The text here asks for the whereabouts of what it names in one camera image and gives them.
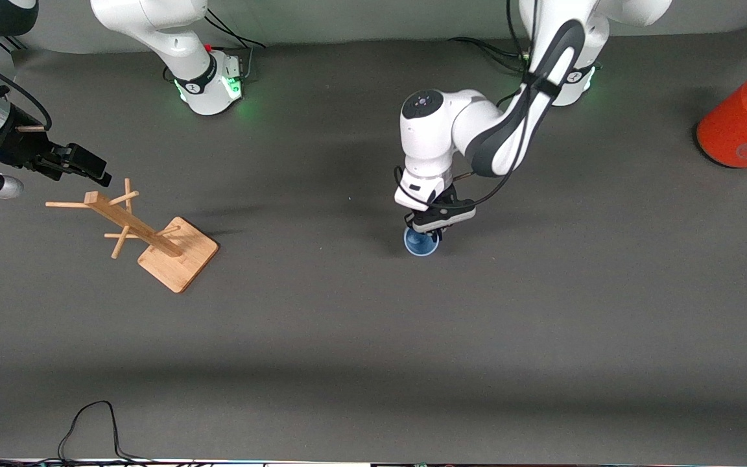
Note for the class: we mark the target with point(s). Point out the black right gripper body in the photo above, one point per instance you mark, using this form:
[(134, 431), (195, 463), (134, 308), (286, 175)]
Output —
[(22, 148)]

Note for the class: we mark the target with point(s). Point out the light blue cup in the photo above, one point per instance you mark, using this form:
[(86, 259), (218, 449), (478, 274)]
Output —
[(420, 246)]

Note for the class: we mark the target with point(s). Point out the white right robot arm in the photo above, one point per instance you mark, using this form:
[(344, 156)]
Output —
[(179, 39)]

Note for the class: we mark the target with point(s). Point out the wooden mug tree stand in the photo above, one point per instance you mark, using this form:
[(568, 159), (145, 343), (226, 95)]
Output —
[(176, 256)]

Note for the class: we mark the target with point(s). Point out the orange drink can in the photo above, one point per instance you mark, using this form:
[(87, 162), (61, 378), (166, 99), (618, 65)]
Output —
[(740, 123)]

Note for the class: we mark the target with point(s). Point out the aluminium frame rail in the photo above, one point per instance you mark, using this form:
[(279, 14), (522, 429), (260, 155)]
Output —
[(10, 44)]

